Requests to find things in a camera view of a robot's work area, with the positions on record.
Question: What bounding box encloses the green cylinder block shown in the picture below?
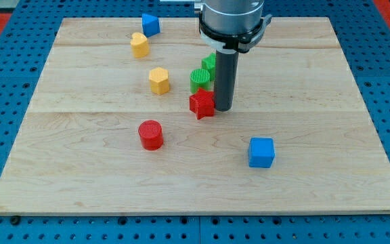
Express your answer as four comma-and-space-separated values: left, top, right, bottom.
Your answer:
190, 68, 211, 94

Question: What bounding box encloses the red cylinder block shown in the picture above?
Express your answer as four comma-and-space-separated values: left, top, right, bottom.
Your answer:
138, 120, 164, 150

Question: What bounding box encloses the red star block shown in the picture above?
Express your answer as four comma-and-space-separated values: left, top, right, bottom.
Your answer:
189, 88, 215, 119

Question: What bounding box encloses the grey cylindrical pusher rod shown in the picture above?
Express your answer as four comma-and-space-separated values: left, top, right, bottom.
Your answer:
213, 51, 238, 112

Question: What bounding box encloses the yellow heart block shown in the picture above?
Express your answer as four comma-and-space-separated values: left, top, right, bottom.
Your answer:
130, 33, 150, 58

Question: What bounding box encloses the wooden board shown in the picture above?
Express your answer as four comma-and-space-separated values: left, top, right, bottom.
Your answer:
0, 17, 390, 216

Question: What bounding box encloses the yellow hexagon block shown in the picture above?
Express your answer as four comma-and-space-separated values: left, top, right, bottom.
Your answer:
149, 67, 170, 95

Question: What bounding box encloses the green star block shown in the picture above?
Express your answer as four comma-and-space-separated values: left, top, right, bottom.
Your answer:
201, 53, 216, 81

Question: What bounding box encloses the blue triangle block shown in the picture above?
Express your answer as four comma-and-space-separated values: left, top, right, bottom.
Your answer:
142, 14, 160, 37

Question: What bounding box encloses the blue cube block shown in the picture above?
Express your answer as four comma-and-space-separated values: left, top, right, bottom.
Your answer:
248, 137, 276, 168

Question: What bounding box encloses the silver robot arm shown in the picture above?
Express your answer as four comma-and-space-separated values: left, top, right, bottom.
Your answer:
192, 0, 272, 54

